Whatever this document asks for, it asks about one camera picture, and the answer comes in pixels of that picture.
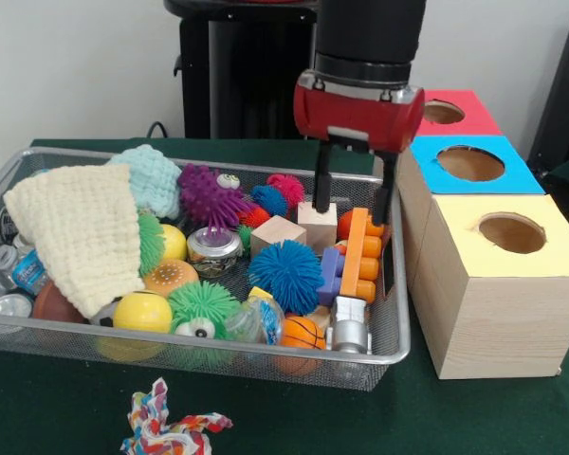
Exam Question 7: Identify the multicolour patterned cloth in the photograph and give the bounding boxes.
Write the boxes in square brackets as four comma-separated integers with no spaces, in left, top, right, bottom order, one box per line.
[120,377,234,455]

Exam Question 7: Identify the cream waffle cloth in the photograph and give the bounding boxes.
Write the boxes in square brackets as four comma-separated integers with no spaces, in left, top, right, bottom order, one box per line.
[3,164,147,319]

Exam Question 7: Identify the black chair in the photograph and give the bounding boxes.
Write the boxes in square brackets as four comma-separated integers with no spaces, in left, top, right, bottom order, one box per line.
[525,7,569,167]

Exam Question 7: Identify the orange building block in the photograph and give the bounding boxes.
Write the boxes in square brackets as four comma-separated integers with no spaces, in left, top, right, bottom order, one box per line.
[340,207,385,304]

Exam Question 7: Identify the wooden cube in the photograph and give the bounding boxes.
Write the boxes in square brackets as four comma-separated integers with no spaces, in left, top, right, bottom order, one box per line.
[297,201,339,257]
[249,215,308,260]

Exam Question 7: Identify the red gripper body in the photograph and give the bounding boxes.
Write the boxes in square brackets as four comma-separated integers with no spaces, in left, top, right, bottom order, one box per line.
[292,69,426,154]

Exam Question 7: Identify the green spiky ball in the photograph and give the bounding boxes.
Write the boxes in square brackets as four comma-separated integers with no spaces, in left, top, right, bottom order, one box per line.
[167,281,242,341]

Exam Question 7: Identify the large yellow ball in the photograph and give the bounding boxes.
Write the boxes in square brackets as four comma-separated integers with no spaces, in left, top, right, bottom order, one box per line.
[112,292,174,334]

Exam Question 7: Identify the wooden box with three holes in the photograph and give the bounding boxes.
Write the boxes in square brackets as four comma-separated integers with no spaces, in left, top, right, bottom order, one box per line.
[373,89,569,380]

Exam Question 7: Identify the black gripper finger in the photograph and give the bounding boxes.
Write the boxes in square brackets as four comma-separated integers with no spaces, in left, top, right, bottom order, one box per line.
[372,150,399,227]
[312,139,336,214]

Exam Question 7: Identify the light teal waffle cloth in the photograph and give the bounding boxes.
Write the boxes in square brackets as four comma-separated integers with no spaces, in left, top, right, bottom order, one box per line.
[107,144,184,220]

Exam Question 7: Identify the blue spiky ball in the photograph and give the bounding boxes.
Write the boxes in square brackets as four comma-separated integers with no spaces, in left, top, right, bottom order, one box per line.
[247,240,326,317]

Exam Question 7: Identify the tan burger toy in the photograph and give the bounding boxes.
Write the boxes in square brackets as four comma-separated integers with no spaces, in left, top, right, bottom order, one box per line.
[144,259,200,293]

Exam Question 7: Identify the orange toy basketball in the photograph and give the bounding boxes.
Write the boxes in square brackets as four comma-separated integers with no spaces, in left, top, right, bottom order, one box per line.
[279,316,327,351]

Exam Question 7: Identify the clear mesh bin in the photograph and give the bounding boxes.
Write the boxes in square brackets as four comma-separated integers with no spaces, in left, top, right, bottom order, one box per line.
[0,146,412,392]

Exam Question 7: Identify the purple spiky toy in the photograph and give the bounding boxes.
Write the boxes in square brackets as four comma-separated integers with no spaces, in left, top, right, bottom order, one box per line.
[176,164,255,233]

